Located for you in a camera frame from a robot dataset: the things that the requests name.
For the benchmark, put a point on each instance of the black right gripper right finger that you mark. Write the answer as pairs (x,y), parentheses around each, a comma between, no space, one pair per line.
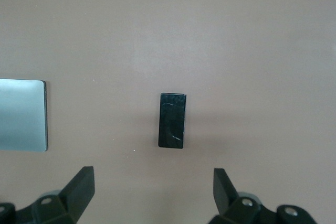
(225,197)

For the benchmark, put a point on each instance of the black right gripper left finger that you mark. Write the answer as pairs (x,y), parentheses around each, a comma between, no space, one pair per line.
(76,195)

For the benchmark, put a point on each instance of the black smartphone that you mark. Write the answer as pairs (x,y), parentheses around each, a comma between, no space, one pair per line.
(172,121)

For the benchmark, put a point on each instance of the silver laptop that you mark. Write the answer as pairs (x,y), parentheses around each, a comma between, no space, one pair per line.
(21,116)

